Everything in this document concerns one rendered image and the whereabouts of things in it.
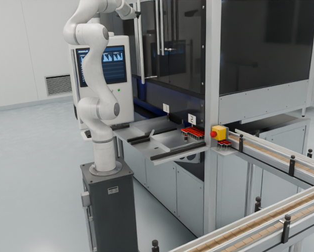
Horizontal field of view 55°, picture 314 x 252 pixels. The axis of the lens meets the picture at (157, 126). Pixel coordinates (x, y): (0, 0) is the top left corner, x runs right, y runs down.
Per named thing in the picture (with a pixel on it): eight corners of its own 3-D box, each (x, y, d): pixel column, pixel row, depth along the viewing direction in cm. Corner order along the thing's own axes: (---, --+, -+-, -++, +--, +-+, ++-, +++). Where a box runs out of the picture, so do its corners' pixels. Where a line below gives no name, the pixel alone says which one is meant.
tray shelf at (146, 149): (163, 120, 256) (163, 117, 255) (218, 146, 198) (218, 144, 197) (110, 131, 235) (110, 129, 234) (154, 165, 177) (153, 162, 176)
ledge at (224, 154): (227, 145, 199) (227, 143, 198) (241, 152, 188) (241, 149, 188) (210, 150, 193) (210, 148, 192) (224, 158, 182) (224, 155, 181)
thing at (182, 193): (173, 140, 438) (171, 80, 409) (298, 213, 267) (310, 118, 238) (107, 157, 393) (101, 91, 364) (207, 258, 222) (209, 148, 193)
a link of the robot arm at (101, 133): (107, 144, 162) (103, 101, 154) (77, 141, 168) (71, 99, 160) (117, 136, 173) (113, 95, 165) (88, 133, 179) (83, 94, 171)
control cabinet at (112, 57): (129, 116, 291) (122, 30, 265) (135, 121, 274) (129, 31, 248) (75, 124, 273) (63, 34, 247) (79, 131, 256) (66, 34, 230)
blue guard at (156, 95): (102, 82, 355) (100, 66, 349) (205, 127, 194) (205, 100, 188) (101, 82, 355) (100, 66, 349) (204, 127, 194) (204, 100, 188)
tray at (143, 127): (166, 119, 251) (166, 115, 250) (184, 127, 230) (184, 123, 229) (129, 127, 236) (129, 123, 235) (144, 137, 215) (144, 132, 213)
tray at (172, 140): (190, 130, 223) (190, 126, 222) (213, 141, 202) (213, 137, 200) (150, 140, 208) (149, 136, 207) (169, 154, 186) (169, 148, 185)
